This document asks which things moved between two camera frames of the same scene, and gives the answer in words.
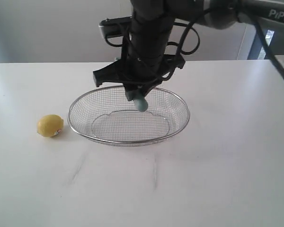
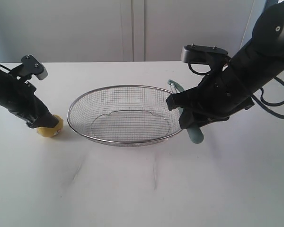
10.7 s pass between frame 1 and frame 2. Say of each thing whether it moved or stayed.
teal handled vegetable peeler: moved
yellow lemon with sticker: stayed
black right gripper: moved
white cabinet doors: stayed
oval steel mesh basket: stayed
